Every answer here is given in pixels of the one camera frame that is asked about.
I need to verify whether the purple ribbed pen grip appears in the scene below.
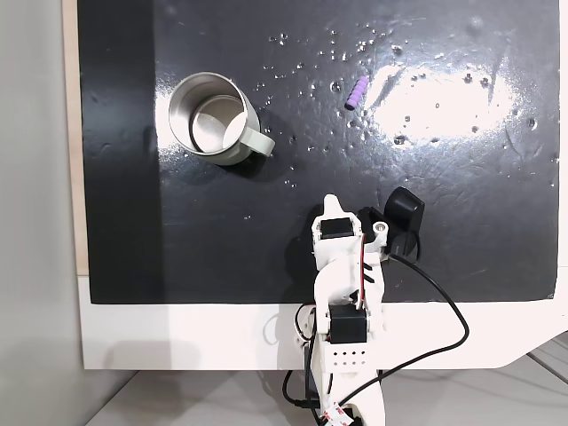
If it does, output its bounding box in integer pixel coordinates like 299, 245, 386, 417
344, 75, 370, 111

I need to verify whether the white tag with red print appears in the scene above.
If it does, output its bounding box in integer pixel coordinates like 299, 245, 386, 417
318, 400, 352, 426

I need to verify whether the black glossy table mat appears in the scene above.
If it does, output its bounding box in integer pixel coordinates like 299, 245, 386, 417
75, 0, 561, 306

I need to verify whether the beige wooden board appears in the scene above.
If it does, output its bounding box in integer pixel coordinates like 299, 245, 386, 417
61, 0, 92, 279

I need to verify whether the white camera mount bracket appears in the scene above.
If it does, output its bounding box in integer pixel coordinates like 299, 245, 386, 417
361, 206, 392, 258

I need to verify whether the black oval camera box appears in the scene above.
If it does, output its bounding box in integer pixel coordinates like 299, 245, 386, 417
382, 185, 426, 261

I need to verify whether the stainless steel mug with handle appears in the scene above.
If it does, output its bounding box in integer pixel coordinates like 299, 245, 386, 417
167, 72, 276, 168

